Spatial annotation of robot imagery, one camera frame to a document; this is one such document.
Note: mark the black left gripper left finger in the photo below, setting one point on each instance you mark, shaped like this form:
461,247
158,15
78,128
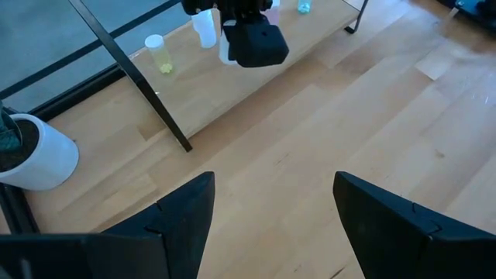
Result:
186,217

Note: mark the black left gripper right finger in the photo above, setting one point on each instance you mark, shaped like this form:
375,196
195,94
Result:
379,221

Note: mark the pink medicine bottle white cap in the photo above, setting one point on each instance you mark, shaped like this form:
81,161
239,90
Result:
273,14

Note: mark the teal medicine bottle white cap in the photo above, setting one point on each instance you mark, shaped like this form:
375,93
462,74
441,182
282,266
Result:
304,5

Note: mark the yellow medicine bottle white cap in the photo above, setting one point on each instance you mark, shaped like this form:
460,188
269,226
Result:
159,56

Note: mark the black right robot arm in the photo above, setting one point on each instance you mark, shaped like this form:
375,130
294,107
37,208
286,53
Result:
476,7

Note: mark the white round plant pot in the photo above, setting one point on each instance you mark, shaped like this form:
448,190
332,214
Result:
50,159

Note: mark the green succulent plant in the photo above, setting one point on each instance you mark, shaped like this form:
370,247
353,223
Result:
7,135

